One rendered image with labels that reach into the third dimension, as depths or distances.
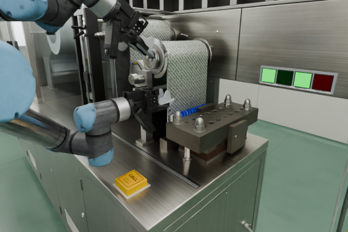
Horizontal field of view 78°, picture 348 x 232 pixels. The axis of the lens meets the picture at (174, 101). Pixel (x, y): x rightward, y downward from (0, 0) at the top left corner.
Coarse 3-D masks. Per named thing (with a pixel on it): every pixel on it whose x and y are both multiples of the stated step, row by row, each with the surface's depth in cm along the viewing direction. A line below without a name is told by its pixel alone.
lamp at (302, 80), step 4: (296, 72) 76; (300, 72) 75; (296, 76) 77; (300, 76) 76; (304, 76) 75; (308, 76) 74; (296, 80) 77; (300, 80) 76; (304, 80) 75; (308, 80) 74; (296, 84) 77; (300, 84) 76; (304, 84) 75; (308, 84) 74
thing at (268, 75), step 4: (264, 68) 84; (264, 72) 85; (268, 72) 84; (272, 72) 82; (264, 76) 85; (268, 76) 84; (272, 76) 83; (264, 80) 85; (268, 80) 84; (272, 80) 83
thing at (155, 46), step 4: (156, 44) 78; (152, 48) 81; (156, 48) 78; (160, 48) 77; (160, 52) 77; (160, 56) 78; (160, 60) 78; (160, 64) 79; (148, 68) 84; (160, 68) 79; (152, 72) 83; (156, 72) 81
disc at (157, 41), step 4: (156, 40) 78; (160, 40) 77; (160, 44) 77; (164, 48) 76; (164, 52) 76; (164, 56) 77; (164, 60) 77; (144, 64) 86; (164, 64) 78; (156, 68) 81; (164, 68) 78; (160, 72) 80; (164, 72) 79; (152, 76) 84; (156, 76) 82; (160, 76) 81
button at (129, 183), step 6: (126, 174) 67; (132, 174) 67; (138, 174) 67; (120, 180) 64; (126, 180) 64; (132, 180) 64; (138, 180) 64; (144, 180) 64; (120, 186) 63; (126, 186) 61; (132, 186) 61; (138, 186) 63; (144, 186) 64; (126, 192) 60; (132, 192) 61
